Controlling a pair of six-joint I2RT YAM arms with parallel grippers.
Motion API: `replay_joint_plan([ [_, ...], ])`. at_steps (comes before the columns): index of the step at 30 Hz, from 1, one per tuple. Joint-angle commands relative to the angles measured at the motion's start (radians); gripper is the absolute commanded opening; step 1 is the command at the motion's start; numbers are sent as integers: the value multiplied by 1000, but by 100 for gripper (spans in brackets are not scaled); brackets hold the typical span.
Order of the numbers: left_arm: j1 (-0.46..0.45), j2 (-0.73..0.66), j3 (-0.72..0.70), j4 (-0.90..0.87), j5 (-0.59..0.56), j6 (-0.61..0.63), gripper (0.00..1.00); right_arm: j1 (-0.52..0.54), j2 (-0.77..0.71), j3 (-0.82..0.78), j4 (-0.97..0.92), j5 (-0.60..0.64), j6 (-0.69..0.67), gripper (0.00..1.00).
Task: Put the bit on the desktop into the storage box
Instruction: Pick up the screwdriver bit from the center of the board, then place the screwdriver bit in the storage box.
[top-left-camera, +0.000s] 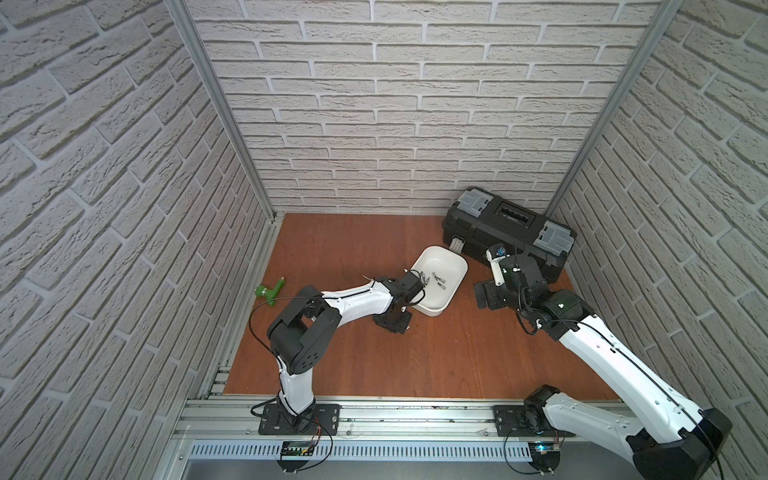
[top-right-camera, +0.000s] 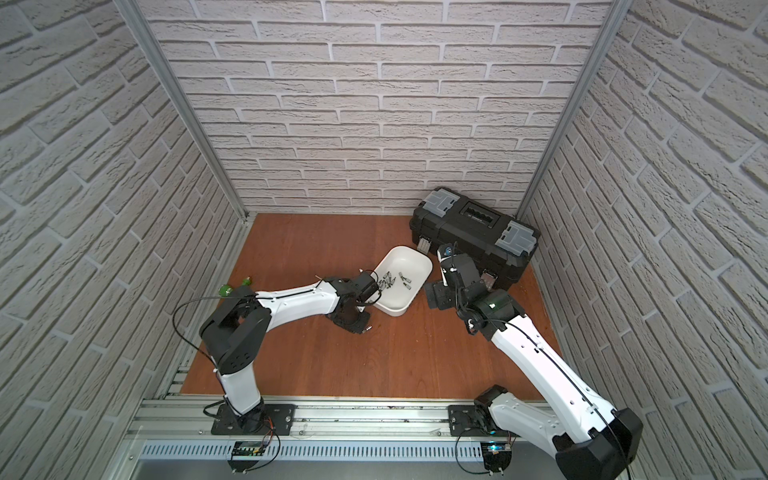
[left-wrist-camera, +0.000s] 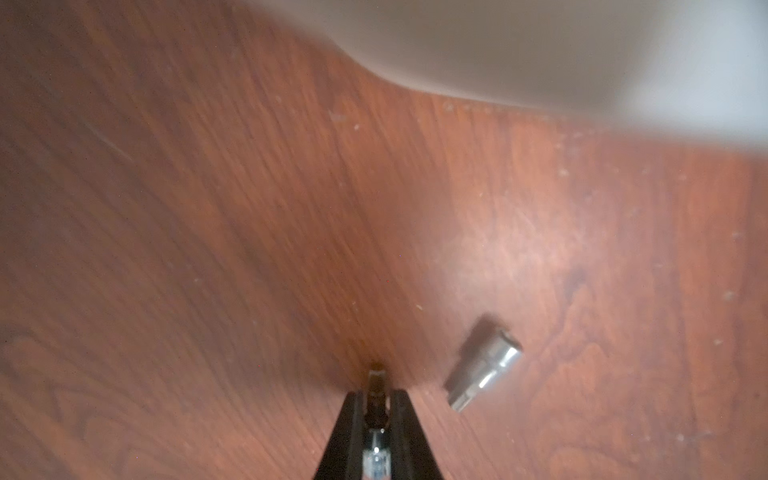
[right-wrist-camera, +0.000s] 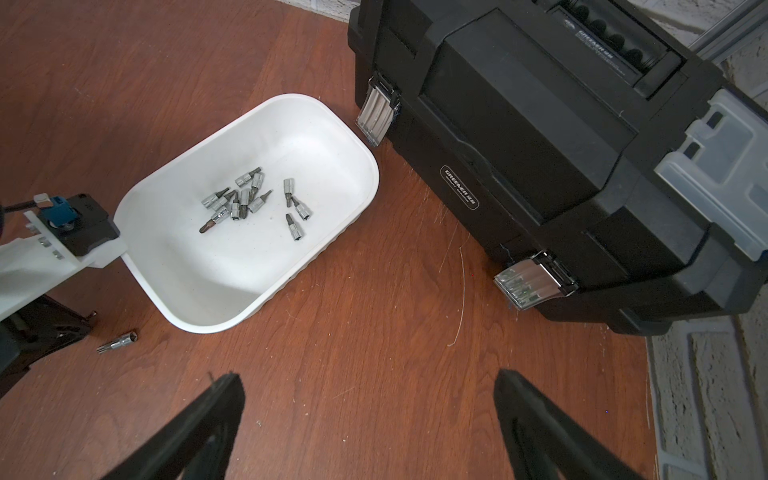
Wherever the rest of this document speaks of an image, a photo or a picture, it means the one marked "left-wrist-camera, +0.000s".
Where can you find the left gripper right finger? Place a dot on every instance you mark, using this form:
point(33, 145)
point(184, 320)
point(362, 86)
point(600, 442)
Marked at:
point(411, 455)

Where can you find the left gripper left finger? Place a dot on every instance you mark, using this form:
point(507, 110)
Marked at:
point(343, 455)

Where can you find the silver bit remaining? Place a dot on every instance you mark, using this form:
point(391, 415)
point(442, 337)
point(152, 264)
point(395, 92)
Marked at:
point(376, 455)
point(488, 352)

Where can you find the white rectangular storage box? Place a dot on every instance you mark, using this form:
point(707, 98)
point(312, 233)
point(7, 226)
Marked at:
point(685, 68)

